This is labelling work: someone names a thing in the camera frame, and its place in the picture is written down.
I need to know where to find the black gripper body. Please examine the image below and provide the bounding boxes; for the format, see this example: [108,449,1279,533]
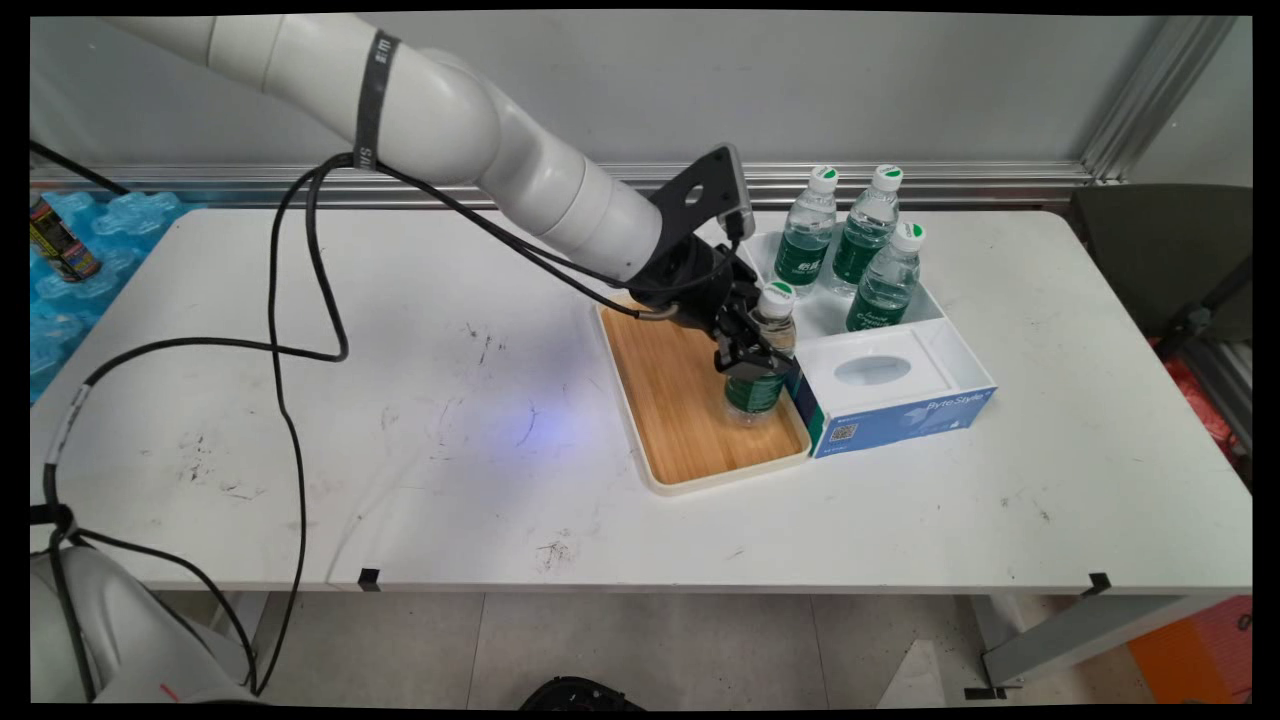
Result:
[630,233,763,343]

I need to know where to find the green label water bottle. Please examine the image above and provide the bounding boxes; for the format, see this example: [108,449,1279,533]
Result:
[722,280,800,427]
[845,221,928,334]
[831,164,905,294]
[772,165,840,293]

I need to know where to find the cream tray with wooden bottom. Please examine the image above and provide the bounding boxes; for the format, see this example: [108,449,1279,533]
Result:
[596,298,814,498]

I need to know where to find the white box with blue print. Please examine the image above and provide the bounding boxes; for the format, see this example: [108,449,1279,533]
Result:
[734,230,999,460]

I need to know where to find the black round object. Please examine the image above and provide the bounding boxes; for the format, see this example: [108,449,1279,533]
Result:
[519,676,648,713]

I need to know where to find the red orange bag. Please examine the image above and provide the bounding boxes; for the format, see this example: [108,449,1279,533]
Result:
[1150,338,1243,463]

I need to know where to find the orange panel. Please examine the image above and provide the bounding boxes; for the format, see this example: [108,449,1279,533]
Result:
[1128,596,1253,707]

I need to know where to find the plain white table leg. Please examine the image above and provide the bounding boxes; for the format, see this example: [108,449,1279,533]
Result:
[248,591,305,683]

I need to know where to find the blue plastic bottle packaging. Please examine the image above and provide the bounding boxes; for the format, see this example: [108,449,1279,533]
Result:
[30,190,189,403]

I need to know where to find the dark printed spray can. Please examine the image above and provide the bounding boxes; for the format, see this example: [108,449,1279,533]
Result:
[29,196,104,284]

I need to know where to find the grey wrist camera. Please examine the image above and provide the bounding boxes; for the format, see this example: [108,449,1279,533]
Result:
[722,143,756,243]

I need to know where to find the horizontal aluminium frame rail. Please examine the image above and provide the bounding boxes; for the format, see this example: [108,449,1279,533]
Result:
[30,160,1097,212]

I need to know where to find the black strap with white print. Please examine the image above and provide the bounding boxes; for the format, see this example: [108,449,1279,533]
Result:
[354,30,403,171]

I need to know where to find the plain black cable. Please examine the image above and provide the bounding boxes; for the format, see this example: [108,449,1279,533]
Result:
[250,150,746,695]

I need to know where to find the black cable with white label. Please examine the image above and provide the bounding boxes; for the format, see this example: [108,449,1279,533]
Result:
[30,150,746,701]

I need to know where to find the slanted aluminium frame post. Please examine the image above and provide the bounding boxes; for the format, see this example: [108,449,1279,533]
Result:
[1080,14,1242,187]

